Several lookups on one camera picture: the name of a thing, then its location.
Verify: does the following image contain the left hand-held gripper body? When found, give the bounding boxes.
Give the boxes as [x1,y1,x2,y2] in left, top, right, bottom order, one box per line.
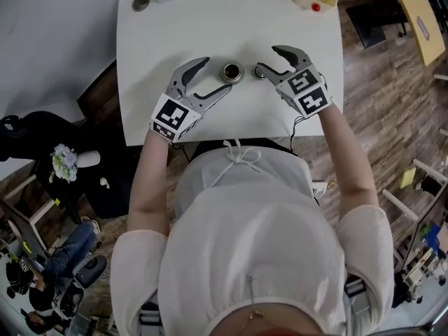
[150,80,207,143]

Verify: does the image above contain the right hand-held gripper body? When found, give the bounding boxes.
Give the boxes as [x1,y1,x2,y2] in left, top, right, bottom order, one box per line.
[275,54,333,120]

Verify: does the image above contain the metal canister lid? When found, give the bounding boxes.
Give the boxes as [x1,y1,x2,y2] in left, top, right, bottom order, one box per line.
[252,64,272,81]

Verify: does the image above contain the small metal canister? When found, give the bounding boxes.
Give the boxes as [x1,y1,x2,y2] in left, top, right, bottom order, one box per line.
[220,61,245,85]

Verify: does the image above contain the person's right forearm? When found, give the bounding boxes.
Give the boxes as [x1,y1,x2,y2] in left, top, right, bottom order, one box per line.
[316,101,381,227]

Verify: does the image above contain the person's left forearm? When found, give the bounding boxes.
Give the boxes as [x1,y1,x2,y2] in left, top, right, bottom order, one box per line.
[126,131,172,237]

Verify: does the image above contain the black table base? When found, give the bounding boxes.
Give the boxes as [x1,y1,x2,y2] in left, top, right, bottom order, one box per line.
[345,3,388,49]

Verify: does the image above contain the white vase with flowers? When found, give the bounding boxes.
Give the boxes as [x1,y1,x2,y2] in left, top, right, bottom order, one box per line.
[48,143,102,184]

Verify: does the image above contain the white power strip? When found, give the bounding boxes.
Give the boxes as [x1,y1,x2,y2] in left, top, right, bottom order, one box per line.
[311,181,330,199]

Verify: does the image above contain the yellow wooden table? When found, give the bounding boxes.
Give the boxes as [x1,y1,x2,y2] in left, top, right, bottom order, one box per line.
[386,0,447,67]

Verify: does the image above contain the yellow sticky note pad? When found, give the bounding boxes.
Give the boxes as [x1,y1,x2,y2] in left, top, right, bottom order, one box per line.
[400,167,417,190]

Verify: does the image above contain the small purple card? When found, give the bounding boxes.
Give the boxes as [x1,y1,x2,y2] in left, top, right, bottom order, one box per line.
[416,15,432,41]

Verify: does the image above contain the person's white shirt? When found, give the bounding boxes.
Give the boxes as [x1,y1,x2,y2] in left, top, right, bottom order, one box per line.
[110,139,395,336]

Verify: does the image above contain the grey rounded device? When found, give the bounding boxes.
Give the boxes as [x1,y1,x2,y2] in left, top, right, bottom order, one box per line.
[74,255,108,290]

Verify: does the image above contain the thin black cable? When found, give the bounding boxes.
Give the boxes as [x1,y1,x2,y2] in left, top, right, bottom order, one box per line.
[173,141,192,162]
[288,115,305,150]

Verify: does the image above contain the light wooden frame rack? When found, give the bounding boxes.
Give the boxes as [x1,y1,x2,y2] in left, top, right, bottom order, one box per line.
[381,127,448,269]

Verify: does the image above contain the white frame side table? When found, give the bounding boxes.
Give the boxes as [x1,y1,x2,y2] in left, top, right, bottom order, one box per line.
[0,173,59,251]

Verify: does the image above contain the grey harness strap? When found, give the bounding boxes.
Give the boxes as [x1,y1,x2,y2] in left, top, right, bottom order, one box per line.
[342,278,372,314]
[138,301,162,336]

